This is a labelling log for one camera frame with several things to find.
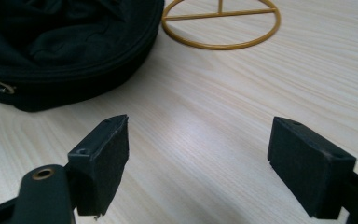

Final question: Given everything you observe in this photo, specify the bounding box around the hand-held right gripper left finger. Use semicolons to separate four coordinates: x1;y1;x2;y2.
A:
66;114;131;217

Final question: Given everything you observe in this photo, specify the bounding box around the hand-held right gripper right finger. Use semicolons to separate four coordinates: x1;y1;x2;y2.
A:
267;116;357;220

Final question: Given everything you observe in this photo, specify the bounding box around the black fabric bag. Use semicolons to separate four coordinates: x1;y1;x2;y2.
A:
0;0;166;113

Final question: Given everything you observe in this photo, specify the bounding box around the gold wire stand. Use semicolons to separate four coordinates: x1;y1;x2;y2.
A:
161;0;282;51

